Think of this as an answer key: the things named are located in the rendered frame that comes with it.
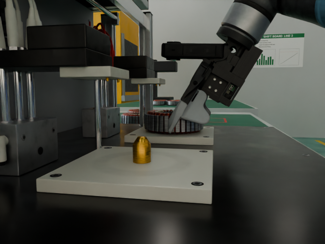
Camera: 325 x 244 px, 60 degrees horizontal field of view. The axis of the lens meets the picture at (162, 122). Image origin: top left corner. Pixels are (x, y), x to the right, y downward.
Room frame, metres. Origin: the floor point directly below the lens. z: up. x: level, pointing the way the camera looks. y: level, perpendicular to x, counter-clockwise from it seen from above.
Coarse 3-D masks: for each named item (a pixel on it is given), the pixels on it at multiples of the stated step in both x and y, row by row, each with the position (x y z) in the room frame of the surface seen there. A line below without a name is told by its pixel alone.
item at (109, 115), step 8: (88, 112) 0.53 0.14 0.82; (104, 112) 0.52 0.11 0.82; (112, 112) 0.55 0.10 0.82; (88, 120) 0.53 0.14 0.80; (104, 120) 0.52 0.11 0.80; (112, 120) 0.55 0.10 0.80; (88, 128) 0.53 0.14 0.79; (104, 128) 0.52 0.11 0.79; (112, 128) 0.55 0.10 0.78; (88, 136) 0.53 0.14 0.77; (104, 136) 0.52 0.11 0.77
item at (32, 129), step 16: (0, 128) 0.28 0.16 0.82; (16, 128) 0.28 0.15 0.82; (32, 128) 0.31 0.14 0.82; (48, 128) 0.34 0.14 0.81; (16, 144) 0.28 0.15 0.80; (32, 144) 0.30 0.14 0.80; (48, 144) 0.33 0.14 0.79; (16, 160) 0.28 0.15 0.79; (32, 160) 0.30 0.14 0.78; (48, 160) 0.33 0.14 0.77
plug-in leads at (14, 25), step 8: (8, 0) 0.29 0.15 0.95; (16, 0) 0.34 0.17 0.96; (32, 0) 0.33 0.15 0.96; (8, 8) 0.29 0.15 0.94; (16, 8) 0.34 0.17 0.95; (32, 8) 0.32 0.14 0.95; (8, 16) 0.29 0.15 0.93; (16, 16) 0.34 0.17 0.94; (32, 16) 0.32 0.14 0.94; (0, 24) 0.31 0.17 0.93; (8, 24) 0.29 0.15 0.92; (16, 24) 0.29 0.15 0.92; (32, 24) 0.31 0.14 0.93; (40, 24) 0.33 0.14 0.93; (0, 32) 0.31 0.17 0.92; (8, 32) 0.29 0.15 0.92; (16, 32) 0.29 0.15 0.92; (0, 40) 0.31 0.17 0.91; (8, 40) 0.29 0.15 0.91; (16, 40) 0.29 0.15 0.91; (8, 48) 0.29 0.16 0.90; (16, 48) 0.29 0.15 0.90
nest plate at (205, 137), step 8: (144, 128) 0.57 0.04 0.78; (208, 128) 0.57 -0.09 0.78; (128, 136) 0.47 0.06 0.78; (136, 136) 0.47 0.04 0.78; (152, 136) 0.47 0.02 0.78; (160, 136) 0.47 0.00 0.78; (168, 136) 0.47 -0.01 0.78; (176, 136) 0.47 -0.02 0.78; (184, 136) 0.47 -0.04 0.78; (192, 136) 0.47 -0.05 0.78; (200, 136) 0.47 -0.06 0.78; (208, 136) 0.47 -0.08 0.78; (192, 144) 0.45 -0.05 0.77; (200, 144) 0.45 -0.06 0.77; (208, 144) 0.45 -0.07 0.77
